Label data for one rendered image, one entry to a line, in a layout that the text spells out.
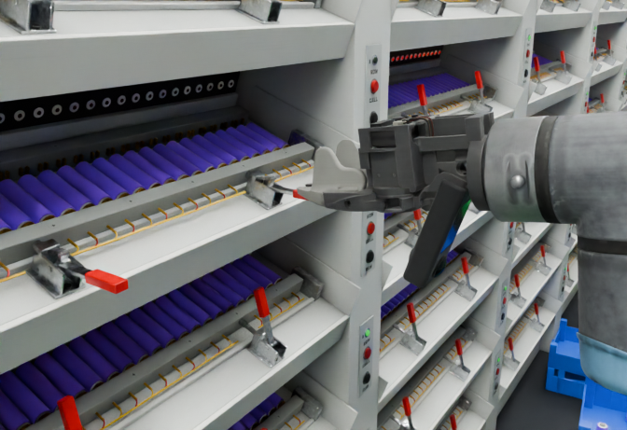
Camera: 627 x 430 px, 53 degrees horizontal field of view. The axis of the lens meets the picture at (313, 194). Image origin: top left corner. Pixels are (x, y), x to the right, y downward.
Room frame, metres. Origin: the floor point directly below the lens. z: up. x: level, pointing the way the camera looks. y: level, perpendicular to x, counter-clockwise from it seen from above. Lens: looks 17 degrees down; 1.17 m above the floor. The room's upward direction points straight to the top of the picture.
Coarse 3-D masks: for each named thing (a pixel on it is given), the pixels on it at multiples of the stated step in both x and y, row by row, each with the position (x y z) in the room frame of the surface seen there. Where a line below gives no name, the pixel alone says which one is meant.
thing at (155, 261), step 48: (0, 144) 0.59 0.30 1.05; (288, 144) 0.84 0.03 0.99; (336, 144) 0.82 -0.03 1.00; (240, 192) 0.69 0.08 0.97; (144, 240) 0.55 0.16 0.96; (192, 240) 0.57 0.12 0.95; (240, 240) 0.63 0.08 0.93; (0, 288) 0.44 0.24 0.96; (96, 288) 0.47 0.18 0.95; (144, 288) 0.52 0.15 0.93; (0, 336) 0.40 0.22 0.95; (48, 336) 0.44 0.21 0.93
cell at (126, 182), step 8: (96, 160) 0.63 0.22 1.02; (104, 160) 0.64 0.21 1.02; (96, 168) 0.63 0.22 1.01; (104, 168) 0.63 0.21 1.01; (112, 168) 0.63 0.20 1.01; (112, 176) 0.62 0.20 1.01; (120, 176) 0.62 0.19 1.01; (128, 176) 0.62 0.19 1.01; (120, 184) 0.61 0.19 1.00; (128, 184) 0.61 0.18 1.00; (136, 184) 0.61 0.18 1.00
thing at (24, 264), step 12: (288, 168) 0.77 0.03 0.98; (216, 192) 0.66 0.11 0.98; (228, 192) 0.67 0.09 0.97; (192, 204) 0.63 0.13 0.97; (156, 216) 0.59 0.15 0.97; (168, 216) 0.60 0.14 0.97; (120, 228) 0.55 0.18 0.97; (132, 228) 0.56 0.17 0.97; (84, 240) 0.52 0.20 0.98; (72, 252) 0.51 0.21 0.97; (12, 264) 0.46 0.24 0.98; (24, 264) 0.47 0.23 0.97; (0, 276) 0.45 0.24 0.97
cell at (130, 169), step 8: (112, 160) 0.65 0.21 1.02; (120, 160) 0.65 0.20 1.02; (128, 160) 0.65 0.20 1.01; (120, 168) 0.64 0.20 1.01; (128, 168) 0.64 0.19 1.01; (136, 168) 0.64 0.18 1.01; (136, 176) 0.63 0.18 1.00; (144, 176) 0.63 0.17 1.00; (144, 184) 0.62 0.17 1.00; (152, 184) 0.62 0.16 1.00
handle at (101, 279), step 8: (64, 256) 0.46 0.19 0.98; (64, 264) 0.46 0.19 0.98; (72, 264) 0.46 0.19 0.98; (72, 272) 0.45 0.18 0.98; (80, 272) 0.44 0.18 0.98; (88, 272) 0.44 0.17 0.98; (96, 272) 0.44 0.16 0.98; (104, 272) 0.44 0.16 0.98; (88, 280) 0.44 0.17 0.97; (96, 280) 0.43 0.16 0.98; (104, 280) 0.43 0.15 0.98; (112, 280) 0.43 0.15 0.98; (120, 280) 0.43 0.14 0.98; (104, 288) 0.43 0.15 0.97; (112, 288) 0.42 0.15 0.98; (120, 288) 0.42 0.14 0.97
